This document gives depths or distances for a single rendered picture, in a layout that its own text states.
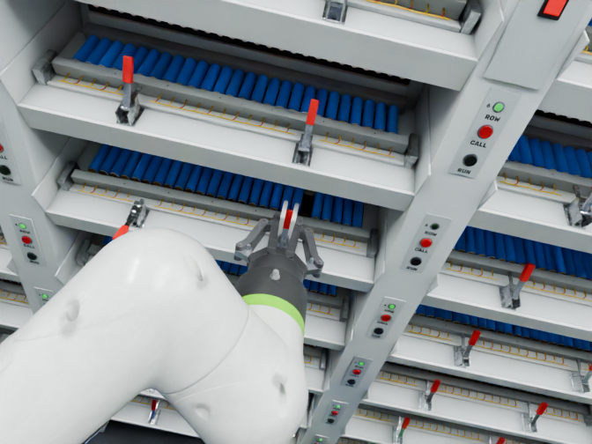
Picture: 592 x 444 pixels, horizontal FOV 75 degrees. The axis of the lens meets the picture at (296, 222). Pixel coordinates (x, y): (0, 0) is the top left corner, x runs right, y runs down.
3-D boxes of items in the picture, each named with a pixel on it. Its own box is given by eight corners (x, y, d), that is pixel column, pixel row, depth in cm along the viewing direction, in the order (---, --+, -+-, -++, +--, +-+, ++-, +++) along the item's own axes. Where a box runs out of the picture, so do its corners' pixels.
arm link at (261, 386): (225, 498, 35) (329, 469, 31) (127, 418, 30) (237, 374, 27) (253, 371, 47) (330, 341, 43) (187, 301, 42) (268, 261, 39)
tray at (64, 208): (367, 292, 73) (384, 272, 65) (54, 224, 72) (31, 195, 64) (373, 207, 84) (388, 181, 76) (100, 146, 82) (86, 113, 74)
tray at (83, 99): (404, 211, 61) (445, 154, 50) (28, 127, 60) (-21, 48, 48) (407, 123, 72) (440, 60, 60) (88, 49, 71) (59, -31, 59)
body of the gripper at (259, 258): (234, 308, 50) (248, 267, 58) (298, 321, 50) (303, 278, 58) (241, 262, 46) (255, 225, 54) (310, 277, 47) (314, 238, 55)
